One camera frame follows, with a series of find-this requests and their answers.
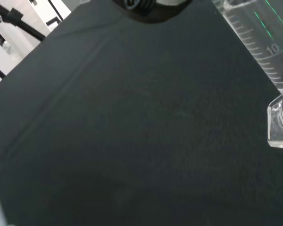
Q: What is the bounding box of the black tripod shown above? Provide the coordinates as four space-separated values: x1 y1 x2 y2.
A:
0 0 47 80

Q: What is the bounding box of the black bench cloth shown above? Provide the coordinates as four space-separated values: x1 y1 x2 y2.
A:
0 0 283 226

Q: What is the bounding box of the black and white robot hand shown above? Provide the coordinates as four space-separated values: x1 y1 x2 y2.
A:
112 0 193 24

